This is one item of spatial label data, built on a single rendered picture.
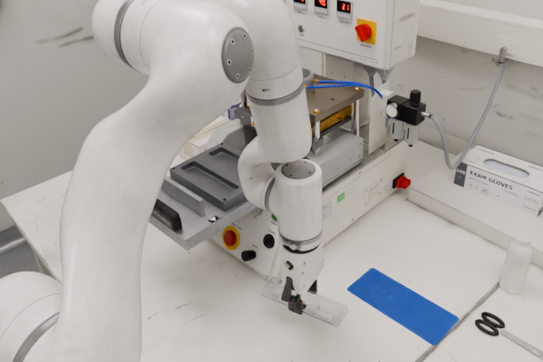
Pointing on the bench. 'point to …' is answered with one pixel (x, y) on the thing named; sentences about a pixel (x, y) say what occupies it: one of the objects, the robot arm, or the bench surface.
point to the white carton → (503, 178)
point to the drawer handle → (168, 214)
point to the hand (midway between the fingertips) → (302, 295)
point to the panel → (253, 241)
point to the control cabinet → (357, 19)
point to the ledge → (477, 211)
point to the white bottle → (516, 264)
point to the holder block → (212, 175)
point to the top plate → (330, 94)
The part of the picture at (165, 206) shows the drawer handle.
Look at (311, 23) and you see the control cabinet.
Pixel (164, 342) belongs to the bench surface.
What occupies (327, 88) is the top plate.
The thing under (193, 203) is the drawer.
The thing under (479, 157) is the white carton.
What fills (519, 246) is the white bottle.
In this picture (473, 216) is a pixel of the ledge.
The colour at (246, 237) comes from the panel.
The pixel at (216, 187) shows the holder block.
